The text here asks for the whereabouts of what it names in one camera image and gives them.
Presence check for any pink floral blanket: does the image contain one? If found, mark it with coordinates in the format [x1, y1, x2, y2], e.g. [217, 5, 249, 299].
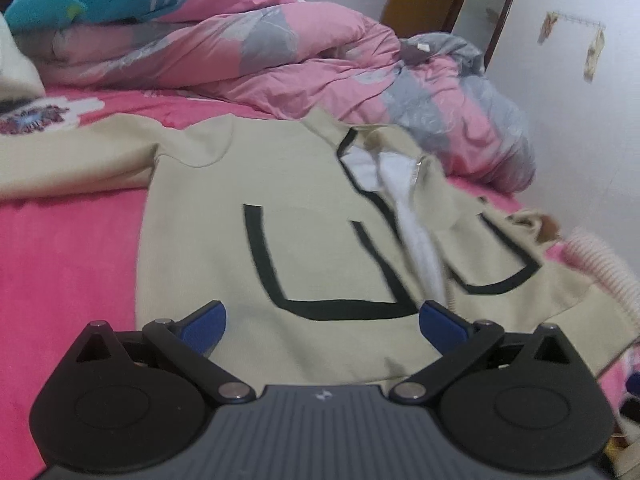
[0, 84, 640, 480]

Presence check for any beige jacket with black trim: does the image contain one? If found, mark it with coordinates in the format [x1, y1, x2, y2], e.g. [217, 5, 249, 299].
[0, 107, 640, 392]

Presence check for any pink grey floral duvet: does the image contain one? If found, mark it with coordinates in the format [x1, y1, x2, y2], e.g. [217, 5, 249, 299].
[42, 0, 537, 197]

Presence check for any pink knitted cloth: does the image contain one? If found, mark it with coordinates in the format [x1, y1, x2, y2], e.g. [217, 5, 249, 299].
[562, 226, 640, 334]

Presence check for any white folded cloth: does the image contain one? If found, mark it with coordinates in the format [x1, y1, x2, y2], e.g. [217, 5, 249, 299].
[0, 12, 47, 102]

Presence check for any wall hook rack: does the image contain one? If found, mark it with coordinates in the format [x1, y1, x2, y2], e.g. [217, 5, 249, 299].
[537, 9, 607, 84]

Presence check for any dark brown door frame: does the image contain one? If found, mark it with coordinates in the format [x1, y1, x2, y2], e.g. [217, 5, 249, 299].
[440, 0, 521, 72]

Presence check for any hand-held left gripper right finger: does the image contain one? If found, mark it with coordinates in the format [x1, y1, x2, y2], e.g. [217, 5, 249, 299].
[390, 300, 574, 406]

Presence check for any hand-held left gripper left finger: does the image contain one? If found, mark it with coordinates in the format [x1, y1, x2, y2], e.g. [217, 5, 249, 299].
[75, 300, 256, 404]

